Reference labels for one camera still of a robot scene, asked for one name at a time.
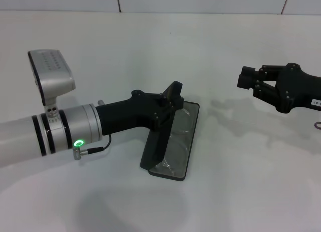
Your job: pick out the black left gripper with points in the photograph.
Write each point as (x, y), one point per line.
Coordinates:
(125, 114)

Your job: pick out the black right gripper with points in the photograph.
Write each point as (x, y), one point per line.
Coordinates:
(298, 91)

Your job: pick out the clear white glasses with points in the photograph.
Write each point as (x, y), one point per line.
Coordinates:
(183, 141)

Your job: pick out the black glasses case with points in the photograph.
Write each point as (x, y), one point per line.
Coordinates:
(155, 146)

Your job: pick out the silver knurled connector post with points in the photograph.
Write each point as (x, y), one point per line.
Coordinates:
(100, 102)

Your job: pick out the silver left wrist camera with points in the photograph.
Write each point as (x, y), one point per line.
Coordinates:
(52, 71)

